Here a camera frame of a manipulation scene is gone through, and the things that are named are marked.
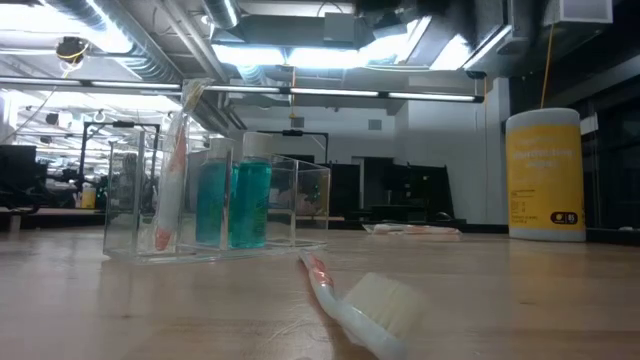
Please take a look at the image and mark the silver ceiling duct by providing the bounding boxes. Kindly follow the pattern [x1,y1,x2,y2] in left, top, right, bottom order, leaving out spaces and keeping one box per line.
[202,0,241,30]

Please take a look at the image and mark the person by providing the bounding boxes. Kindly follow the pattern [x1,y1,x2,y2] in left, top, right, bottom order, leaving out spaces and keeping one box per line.
[119,152,151,214]

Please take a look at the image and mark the black monitor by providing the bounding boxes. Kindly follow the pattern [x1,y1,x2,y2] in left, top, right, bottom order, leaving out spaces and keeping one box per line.
[0,144,49,194]

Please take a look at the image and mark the grey ceiling box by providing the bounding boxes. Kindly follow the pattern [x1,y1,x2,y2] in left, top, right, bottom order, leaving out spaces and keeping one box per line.
[323,12,357,44]

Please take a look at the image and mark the black cabinets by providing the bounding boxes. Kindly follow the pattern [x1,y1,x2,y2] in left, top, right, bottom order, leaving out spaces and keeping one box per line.
[329,158,456,221]

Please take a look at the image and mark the black gantry frame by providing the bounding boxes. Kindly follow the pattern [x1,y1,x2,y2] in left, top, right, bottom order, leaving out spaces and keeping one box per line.
[257,129,330,164]
[79,121,162,201]

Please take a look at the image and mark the long ceiling light bar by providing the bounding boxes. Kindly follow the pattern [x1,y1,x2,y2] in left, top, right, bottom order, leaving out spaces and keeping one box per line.
[0,75,485,104]

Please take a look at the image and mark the orange white toothbrush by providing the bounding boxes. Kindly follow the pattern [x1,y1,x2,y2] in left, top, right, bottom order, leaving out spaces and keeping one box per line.
[298,249,426,360]
[363,222,463,237]
[153,78,214,251]

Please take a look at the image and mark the white ceiling unit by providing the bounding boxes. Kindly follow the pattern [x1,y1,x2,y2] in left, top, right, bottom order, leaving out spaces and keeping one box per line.
[543,0,614,25]

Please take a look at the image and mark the wooden background table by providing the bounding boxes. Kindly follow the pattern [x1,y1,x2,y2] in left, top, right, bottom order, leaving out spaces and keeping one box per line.
[0,207,106,231]

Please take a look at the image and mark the teal mouthwash bottle white cap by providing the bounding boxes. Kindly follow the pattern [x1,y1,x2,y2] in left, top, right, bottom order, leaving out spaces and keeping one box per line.
[230,131,274,250]
[195,137,237,247]

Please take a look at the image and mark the yellow hanging cable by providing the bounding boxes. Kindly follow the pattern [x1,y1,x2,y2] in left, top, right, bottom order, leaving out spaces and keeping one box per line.
[541,22,557,109]

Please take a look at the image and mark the clear acrylic organizer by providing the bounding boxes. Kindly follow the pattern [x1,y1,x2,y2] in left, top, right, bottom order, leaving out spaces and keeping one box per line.
[103,128,331,265]

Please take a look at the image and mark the black ceiling camera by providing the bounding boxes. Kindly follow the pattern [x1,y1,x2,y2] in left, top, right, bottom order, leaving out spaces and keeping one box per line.
[55,35,90,64]

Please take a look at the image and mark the yellow wipes canister white lid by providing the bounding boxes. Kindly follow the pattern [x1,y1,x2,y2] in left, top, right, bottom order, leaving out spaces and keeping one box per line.
[505,107,587,243]

